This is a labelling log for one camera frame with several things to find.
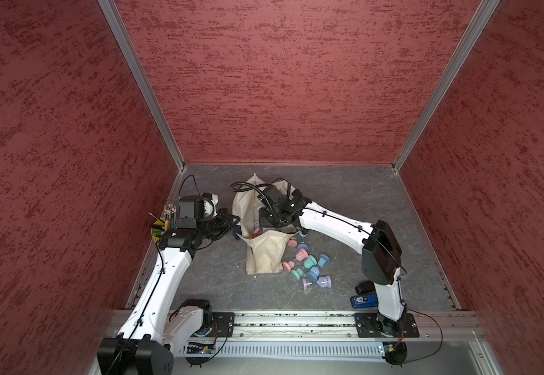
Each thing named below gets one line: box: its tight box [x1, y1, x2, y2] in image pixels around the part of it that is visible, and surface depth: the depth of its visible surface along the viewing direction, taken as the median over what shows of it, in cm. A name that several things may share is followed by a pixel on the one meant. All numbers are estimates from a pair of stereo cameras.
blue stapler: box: [350, 292, 379, 309], surface depth 78 cm
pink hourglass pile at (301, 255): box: [282, 248, 309, 272], surface depth 89 cm
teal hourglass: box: [290, 254, 318, 282], surface depth 87 cm
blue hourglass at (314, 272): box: [307, 253, 331, 283], surface depth 87 cm
